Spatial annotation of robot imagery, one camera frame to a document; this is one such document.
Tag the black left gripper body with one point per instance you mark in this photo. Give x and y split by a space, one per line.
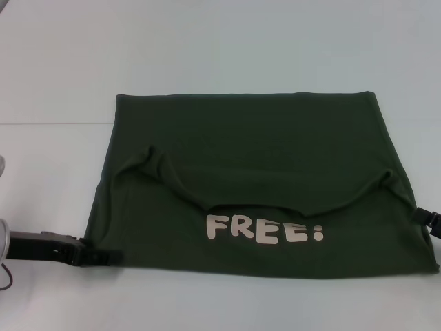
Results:
44 246

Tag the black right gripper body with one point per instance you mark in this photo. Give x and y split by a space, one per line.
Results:
435 231

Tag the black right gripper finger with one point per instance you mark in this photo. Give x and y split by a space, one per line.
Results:
425 215

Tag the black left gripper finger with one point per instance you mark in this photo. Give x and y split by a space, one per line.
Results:
103 257

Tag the dark green t-shirt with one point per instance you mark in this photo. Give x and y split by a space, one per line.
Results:
258 155

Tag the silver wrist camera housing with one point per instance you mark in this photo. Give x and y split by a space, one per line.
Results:
2 165

